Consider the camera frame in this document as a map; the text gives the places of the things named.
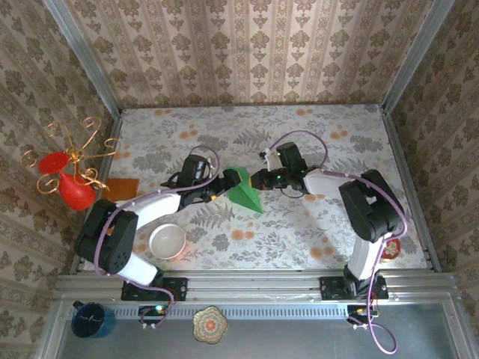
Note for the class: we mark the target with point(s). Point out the dark blue mug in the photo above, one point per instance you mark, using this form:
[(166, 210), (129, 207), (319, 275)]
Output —
[(93, 325)]

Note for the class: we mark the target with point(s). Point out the red vase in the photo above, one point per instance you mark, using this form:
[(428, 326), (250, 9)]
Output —
[(75, 193)]

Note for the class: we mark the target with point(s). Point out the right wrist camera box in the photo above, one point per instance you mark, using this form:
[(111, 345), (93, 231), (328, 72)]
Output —
[(271, 160)]

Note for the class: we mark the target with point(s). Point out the aluminium side rail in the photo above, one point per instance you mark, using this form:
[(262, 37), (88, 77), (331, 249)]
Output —
[(397, 149), (114, 127)]

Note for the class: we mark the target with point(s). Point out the aluminium corner post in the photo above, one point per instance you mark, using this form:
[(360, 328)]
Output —
[(413, 52), (83, 52)]

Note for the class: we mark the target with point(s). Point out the flower-shaped patterned dish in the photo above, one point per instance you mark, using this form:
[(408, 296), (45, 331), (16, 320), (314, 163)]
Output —
[(210, 324)]

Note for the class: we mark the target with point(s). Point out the grey sheet metal tray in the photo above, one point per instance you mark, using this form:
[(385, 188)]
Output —
[(299, 340)]

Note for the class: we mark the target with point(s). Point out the red patterned bowl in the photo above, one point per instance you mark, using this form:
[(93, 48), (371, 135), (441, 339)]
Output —
[(393, 248)]

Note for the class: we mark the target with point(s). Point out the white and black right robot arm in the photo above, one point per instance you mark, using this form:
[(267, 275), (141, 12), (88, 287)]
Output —
[(370, 209)]

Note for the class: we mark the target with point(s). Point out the floral patterned table cover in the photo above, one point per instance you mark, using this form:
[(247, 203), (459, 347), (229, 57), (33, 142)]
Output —
[(243, 123)]

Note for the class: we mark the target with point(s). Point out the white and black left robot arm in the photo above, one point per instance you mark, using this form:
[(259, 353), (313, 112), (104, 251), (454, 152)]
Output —
[(112, 247)]

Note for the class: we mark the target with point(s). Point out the white bowl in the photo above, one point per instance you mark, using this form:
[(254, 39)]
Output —
[(167, 242)]

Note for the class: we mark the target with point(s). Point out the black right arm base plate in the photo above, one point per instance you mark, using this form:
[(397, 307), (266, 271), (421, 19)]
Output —
[(329, 289)]

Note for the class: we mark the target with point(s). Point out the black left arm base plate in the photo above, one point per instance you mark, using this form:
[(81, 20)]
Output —
[(179, 288)]

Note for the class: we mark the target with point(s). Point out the long aluminium mounting rail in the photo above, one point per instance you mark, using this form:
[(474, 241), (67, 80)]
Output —
[(254, 288)]

